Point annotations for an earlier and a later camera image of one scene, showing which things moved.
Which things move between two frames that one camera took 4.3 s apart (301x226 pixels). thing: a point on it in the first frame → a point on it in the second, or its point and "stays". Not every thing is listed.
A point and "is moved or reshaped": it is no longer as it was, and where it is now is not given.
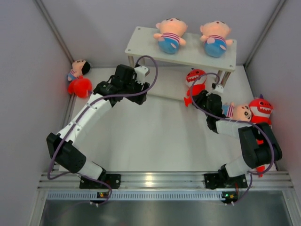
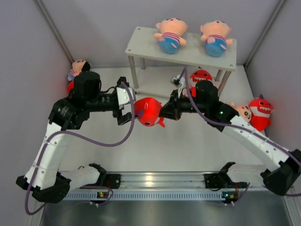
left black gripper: x=140 y=93 → x=119 y=109
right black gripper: x=202 y=97 → x=175 y=108
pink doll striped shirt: x=214 y=35 stays
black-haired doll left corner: x=79 y=68 stays
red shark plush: x=196 y=79 is moved or reshaped
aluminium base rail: x=272 y=180 stays
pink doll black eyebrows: x=238 y=112 stays
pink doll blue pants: x=170 y=29 stays
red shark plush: x=261 y=110 stays
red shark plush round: x=80 y=86 is moved or reshaped
